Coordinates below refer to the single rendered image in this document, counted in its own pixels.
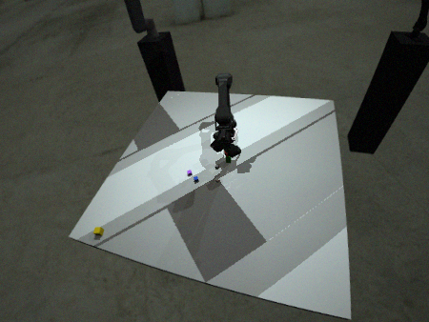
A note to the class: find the small yellow block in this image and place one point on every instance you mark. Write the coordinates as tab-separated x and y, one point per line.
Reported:
98	231

